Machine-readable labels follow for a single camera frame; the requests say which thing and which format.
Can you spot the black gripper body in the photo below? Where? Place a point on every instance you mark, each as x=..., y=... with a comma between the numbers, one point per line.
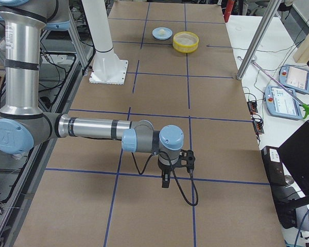
x=165, y=170

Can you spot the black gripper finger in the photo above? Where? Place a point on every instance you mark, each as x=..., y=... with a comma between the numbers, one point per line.
x=165, y=180

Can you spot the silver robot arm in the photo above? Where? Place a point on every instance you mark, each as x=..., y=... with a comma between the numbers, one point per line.
x=23, y=125

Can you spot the yellow round steamer basket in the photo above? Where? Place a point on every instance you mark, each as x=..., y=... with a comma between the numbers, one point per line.
x=185, y=42

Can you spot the black usb hub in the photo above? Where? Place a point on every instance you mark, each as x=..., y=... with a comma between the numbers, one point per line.
x=252, y=106
x=258, y=127

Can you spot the black box device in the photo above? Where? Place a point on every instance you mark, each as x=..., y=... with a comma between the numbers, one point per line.
x=273, y=166

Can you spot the black laptop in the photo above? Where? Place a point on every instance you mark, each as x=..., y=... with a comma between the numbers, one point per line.
x=294, y=154

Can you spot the near teach pendant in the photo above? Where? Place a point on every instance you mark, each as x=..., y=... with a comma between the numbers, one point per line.
x=281, y=104

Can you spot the teach pendant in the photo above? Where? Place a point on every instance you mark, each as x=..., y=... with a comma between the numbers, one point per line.
x=281, y=104
x=295, y=77

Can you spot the light blue plate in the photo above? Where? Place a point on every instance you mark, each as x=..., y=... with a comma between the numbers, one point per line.
x=168, y=35

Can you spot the far teach pendant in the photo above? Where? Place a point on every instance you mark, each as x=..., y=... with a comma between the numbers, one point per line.
x=295, y=77

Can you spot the red cylinder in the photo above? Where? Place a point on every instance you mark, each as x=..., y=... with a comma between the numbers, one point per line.
x=228, y=10

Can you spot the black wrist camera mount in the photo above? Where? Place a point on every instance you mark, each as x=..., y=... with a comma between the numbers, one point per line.
x=186, y=160

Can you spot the white pedestal column base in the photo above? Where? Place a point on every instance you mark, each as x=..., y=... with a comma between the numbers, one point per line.
x=107, y=67

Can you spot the aluminium frame post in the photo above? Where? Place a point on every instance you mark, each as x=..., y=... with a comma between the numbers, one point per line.
x=263, y=25

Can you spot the green handled reacher stick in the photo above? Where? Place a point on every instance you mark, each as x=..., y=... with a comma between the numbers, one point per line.
x=305, y=106

